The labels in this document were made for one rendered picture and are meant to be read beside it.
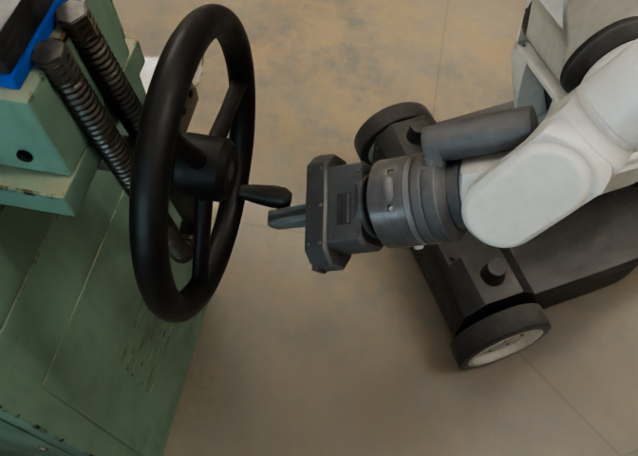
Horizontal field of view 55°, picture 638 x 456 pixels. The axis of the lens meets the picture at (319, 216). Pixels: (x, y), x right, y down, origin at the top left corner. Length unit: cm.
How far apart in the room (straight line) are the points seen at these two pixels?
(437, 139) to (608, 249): 87
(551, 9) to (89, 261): 70
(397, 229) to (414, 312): 83
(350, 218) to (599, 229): 87
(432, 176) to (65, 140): 30
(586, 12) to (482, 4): 113
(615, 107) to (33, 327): 59
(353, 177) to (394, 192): 6
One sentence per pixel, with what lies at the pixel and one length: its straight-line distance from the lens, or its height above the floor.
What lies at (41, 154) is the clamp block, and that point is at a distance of 52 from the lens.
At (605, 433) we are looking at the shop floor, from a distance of 142.
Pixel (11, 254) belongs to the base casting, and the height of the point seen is 75.
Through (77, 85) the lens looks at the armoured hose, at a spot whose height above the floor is 94.
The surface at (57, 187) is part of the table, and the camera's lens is 53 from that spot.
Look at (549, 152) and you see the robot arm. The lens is 49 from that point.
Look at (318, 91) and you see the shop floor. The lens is 172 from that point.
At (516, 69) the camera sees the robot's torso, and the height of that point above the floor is 49.
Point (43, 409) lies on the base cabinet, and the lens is 80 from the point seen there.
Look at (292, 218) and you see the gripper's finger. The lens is 65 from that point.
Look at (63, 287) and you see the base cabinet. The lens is 77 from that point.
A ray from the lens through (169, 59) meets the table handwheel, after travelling 47.
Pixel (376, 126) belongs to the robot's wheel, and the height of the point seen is 18.
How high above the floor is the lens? 128
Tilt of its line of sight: 60 degrees down
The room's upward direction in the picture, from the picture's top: straight up
